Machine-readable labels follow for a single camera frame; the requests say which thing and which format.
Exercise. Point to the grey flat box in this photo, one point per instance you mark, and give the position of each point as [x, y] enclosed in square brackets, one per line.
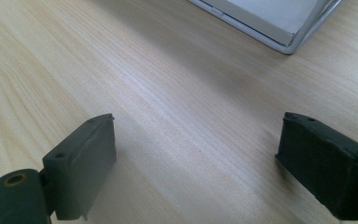
[273, 18]

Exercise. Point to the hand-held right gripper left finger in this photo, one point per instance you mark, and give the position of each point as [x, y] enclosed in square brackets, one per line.
[77, 169]

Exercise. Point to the white metal tray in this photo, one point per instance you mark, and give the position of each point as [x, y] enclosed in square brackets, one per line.
[287, 46]

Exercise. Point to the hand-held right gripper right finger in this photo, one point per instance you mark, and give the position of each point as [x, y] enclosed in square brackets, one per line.
[323, 168]

